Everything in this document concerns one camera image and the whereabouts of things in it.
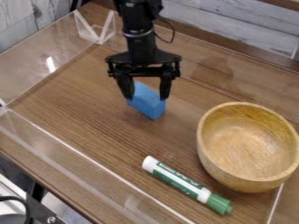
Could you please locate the brown wooden bowl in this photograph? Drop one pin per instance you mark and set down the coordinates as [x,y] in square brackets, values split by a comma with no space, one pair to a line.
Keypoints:
[247,146]

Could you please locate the clear acrylic tray wall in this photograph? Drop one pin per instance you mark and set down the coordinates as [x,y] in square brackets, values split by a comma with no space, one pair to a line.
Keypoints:
[73,136]

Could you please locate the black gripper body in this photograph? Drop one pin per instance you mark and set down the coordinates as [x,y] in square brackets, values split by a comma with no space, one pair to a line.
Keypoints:
[142,59]

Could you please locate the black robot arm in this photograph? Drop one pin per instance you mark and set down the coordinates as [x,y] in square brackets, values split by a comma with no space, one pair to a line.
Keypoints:
[138,14]

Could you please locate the blue foam block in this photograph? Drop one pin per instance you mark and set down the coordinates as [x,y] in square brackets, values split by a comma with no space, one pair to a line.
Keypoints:
[146,101]

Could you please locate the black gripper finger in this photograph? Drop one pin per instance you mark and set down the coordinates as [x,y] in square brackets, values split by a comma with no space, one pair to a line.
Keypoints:
[125,84]
[165,84]

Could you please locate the green white marker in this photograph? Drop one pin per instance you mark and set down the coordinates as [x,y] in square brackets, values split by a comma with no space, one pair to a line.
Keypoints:
[201,194]

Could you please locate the black equipment with cable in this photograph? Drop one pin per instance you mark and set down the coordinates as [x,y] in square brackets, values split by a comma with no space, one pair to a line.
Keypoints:
[29,216]

